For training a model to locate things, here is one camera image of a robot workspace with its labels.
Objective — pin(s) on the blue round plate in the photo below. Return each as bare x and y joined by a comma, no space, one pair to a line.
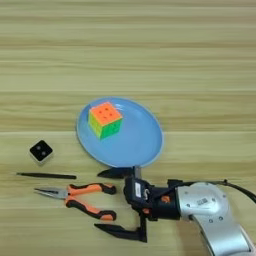
140,133

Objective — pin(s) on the orange black needle-nose pliers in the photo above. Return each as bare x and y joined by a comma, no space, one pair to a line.
83,190

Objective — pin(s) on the colourful puzzle cube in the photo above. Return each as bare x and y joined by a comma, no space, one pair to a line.
105,115

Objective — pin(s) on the small black box white label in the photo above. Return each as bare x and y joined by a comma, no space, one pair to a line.
135,191

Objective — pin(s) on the small black white cube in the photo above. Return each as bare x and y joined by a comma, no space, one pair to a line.
40,150

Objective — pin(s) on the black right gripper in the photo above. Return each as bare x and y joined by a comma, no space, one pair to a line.
163,206

